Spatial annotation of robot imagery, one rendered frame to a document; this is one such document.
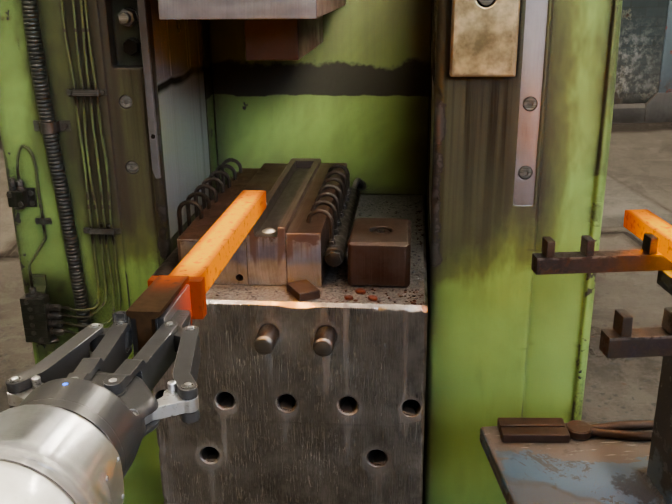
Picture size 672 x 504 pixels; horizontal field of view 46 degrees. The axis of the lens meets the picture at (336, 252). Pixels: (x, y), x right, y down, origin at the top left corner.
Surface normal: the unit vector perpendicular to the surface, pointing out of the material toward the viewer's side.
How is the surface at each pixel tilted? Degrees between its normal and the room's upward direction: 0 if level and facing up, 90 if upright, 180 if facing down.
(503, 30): 90
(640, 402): 0
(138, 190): 90
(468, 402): 90
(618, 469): 0
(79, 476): 55
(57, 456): 37
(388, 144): 90
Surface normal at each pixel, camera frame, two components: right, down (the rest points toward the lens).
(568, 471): -0.01, -0.94
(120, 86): -0.10, 0.33
